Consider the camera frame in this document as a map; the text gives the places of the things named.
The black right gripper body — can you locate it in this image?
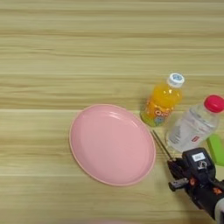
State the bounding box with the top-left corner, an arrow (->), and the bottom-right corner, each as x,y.
168,174 -> 224,221

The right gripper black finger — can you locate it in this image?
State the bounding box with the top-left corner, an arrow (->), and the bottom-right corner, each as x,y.
167,157 -> 188,180

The screwdriver with wooden handle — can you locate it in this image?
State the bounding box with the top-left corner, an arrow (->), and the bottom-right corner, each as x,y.
150,129 -> 174,161

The clear water bottle red cap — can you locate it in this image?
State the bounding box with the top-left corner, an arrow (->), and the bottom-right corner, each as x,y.
164,94 -> 224,153

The green rectangular block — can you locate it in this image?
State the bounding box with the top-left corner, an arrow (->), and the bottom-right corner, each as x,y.
206,133 -> 224,167

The orange juice bottle white cap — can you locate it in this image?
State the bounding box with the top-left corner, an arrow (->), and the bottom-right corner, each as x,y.
139,72 -> 186,128

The pink round plate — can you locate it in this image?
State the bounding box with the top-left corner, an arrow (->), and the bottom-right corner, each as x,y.
68,103 -> 157,187

